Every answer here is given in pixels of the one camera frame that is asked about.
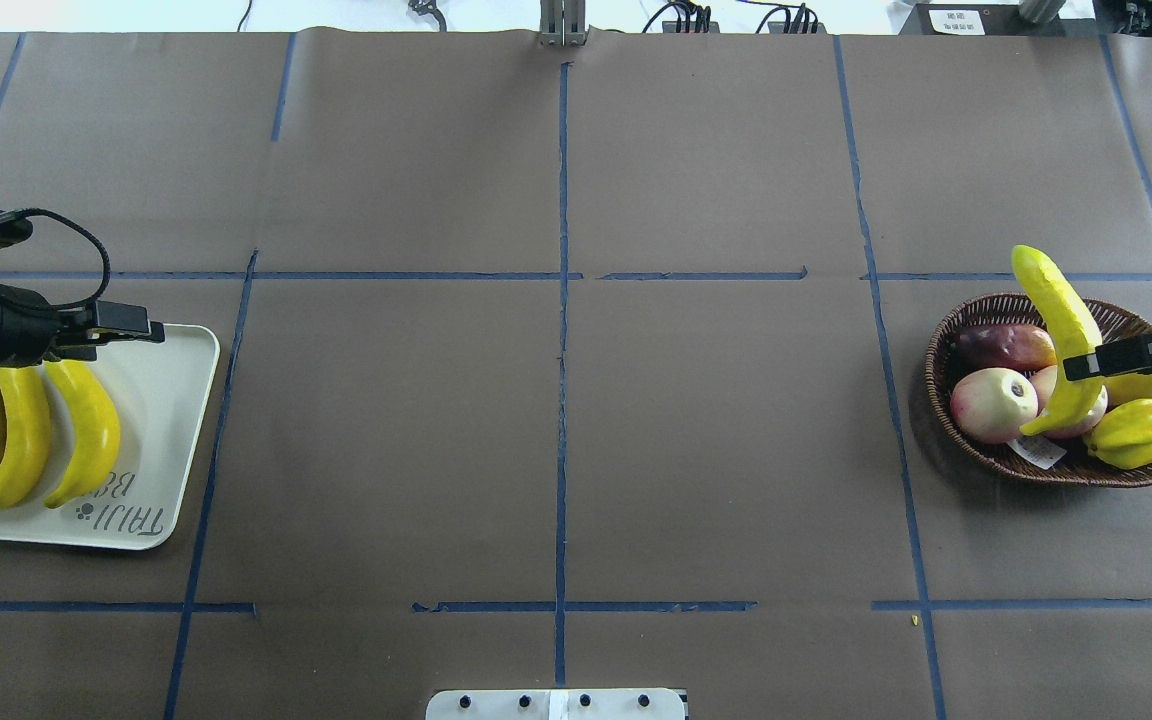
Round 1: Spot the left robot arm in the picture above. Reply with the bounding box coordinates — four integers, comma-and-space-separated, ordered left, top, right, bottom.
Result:
0, 285, 166, 367

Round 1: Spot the white pedestal base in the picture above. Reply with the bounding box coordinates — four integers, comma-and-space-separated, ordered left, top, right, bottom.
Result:
424, 687, 690, 719

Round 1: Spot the white bear tray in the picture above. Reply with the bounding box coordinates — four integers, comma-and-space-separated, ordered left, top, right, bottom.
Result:
0, 324, 220, 550

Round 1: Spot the woven wicker basket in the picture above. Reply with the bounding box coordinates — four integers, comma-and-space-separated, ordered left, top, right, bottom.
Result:
911, 293, 1152, 488

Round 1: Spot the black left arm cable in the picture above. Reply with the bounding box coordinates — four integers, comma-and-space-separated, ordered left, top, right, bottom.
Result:
0, 206, 113, 313

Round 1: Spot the red yellow apple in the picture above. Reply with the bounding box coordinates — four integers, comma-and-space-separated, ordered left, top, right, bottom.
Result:
1021, 365, 1108, 439

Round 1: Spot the yellow lemon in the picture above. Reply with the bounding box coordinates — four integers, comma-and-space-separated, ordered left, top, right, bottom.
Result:
1102, 373, 1152, 407

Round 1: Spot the aluminium frame post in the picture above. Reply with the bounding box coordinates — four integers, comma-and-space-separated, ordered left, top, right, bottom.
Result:
538, 0, 589, 47

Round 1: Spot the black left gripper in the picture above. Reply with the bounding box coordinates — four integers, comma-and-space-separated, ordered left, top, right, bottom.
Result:
0, 285, 166, 366

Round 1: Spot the yellow starfruit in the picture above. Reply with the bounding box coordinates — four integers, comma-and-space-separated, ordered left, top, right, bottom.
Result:
1083, 397, 1152, 470

